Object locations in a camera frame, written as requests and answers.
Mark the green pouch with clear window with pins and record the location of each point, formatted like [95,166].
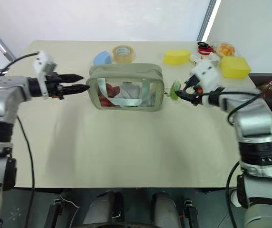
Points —
[126,69]

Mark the small white printed box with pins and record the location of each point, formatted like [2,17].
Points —
[195,59]

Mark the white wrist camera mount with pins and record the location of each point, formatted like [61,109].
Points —
[43,64]
[207,73]

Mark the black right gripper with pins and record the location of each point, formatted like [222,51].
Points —
[195,89]

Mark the black bracket with buckle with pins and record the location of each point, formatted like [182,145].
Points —
[190,213]
[54,213]

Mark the yellow block sponge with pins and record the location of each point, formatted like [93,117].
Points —
[234,67]

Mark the grey rounded shape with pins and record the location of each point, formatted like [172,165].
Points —
[165,210]
[102,209]

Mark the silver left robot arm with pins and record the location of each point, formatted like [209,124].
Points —
[2,95]

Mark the blue sponge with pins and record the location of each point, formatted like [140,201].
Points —
[102,58]

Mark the yellow wavy sponge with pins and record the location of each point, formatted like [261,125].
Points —
[176,57]

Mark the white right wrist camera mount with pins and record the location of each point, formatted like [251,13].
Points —
[207,73]

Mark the wide metal frame post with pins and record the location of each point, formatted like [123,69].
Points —
[208,20]

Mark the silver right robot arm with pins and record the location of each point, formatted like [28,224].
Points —
[252,118]

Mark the black rings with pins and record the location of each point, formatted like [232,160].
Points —
[203,44]

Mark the orange snack packet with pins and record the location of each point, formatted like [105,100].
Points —
[226,49]

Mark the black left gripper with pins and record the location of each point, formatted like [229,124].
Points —
[54,88]

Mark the white cloth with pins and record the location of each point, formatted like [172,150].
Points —
[131,91]

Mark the red cloth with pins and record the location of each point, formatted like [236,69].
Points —
[109,91]

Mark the small plain white box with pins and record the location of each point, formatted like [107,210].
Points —
[213,58]

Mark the brown packing tape roll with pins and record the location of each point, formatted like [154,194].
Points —
[124,55]

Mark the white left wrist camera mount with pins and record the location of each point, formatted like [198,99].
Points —
[43,64]

